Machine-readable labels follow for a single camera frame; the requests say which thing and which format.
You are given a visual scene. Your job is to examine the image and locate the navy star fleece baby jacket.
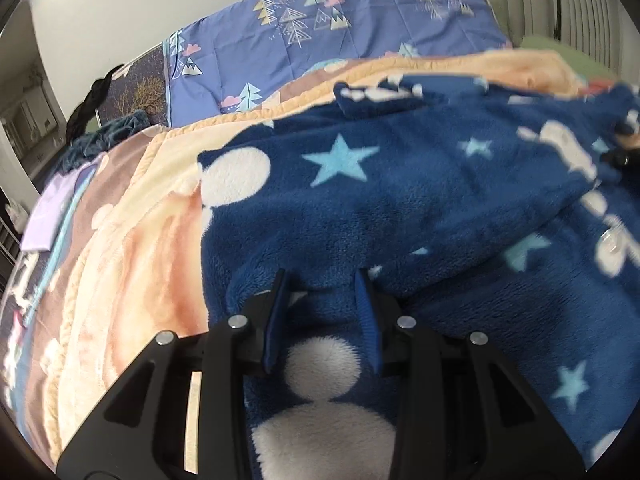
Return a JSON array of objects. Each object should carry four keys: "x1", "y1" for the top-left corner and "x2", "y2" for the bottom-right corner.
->
[{"x1": 198, "y1": 75, "x2": 639, "y2": 479}]

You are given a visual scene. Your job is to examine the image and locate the green pillow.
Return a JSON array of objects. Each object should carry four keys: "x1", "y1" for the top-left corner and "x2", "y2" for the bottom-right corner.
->
[{"x1": 518, "y1": 35, "x2": 620, "y2": 81}]

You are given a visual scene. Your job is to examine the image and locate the peach bear fleece blanket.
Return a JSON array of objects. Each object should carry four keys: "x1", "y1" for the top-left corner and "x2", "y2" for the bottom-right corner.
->
[{"x1": 14, "y1": 48, "x2": 591, "y2": 476}]

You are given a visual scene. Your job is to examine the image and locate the grey pleated curtain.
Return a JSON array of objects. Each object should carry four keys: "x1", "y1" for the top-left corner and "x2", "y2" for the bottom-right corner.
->
[{"x1": 489, "y1": 0, "x2": 639, "y2": 80}]

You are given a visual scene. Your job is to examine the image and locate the lavender folded cloth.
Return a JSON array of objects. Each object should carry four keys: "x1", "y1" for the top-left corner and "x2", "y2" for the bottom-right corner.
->
[{"x1": 21, "y1": 162, "x2": 96, "y2": 252}]

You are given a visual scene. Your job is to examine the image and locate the dark teal knit blanket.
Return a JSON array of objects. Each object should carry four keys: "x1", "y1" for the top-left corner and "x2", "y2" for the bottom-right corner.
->
[{"x1": 52, "y1": 110, "x2": 151, "y2": 174}]

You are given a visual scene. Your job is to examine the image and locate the black garment on headboard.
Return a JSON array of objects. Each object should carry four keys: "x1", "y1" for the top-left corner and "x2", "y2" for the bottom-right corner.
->
[{"x1": 65, "y1": 64, "x2": 124, "y2": 144}]

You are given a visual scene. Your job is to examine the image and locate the dark tree-pattern headboard cushion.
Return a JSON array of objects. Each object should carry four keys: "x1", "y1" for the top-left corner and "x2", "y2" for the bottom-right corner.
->
[{"x1": 96, "y1": 44, "x2": 168, "y2": 126}]

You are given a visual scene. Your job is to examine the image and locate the blue tree-print sheet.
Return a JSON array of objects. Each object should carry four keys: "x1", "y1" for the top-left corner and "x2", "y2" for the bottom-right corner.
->
[{"x1": 163, "y1": 0, "x2": 510, "y2": 127}]

